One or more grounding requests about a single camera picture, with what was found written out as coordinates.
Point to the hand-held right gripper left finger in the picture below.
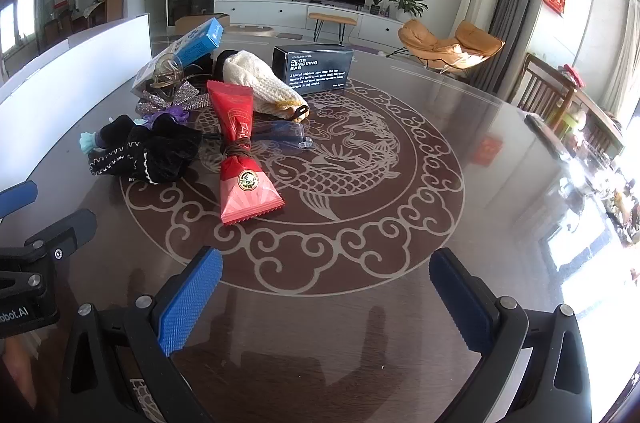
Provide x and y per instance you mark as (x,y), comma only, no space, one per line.
(190,298)

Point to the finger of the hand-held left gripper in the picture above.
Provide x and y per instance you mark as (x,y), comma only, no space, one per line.
(17,199)
(70,230)

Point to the black pouch with white stitching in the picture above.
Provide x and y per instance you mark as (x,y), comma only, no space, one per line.
(160,148)

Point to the clear hair claw clip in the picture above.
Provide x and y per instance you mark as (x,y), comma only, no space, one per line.
(167,75)

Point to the silver rhinestone bow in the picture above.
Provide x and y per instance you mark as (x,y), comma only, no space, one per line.
(187,95)

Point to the white cardboard storage box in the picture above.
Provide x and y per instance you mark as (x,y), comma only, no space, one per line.
(75,78)

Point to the white television cabinet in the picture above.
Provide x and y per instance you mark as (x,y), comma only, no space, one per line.
(270,13)

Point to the orange lounge chair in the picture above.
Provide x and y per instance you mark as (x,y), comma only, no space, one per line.
(425,43)

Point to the clear plastic case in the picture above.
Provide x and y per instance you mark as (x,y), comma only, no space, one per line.
(285,133)

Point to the small potted plant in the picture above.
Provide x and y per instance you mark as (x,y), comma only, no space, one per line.
(376,2)

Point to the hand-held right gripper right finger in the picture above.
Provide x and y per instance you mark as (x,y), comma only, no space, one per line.
(460,298)

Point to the blue and white toothpaste box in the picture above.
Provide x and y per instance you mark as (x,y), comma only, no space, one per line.
(200,38)

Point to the beige round floor cushion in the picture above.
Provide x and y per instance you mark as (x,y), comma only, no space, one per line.
(250,31)

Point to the red candy-shaped packet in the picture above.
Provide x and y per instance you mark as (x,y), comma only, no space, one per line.
(245,190)

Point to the small teal item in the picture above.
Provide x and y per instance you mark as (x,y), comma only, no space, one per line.
(90,141)

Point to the black fuzzy item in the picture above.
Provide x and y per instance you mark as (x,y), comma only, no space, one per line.
(220,60)

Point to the grey curtain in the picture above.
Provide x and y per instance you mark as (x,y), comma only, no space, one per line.
(515,3)

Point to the brown patterned glass desktop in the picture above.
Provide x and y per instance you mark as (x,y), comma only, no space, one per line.
(350,303)

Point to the wooden bench with hairpin legs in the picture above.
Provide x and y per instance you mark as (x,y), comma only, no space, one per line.
(330,18)

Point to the purple floor mat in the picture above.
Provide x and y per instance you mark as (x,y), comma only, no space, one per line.
(290,35)

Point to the purple scrunchie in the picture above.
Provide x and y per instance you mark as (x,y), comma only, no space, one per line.
(167,115)

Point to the black box with white print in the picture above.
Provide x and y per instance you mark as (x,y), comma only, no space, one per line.
(310,73)

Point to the dark wooden chair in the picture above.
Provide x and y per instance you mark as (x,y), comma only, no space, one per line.
(542,88)

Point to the brown cardboard box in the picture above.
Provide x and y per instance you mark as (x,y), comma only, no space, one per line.
(190,23)

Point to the large-leaf potted plant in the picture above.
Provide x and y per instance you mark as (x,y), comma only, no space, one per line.
(407,5)

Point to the cream knit pouch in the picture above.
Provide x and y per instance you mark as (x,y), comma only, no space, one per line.
(250,78)

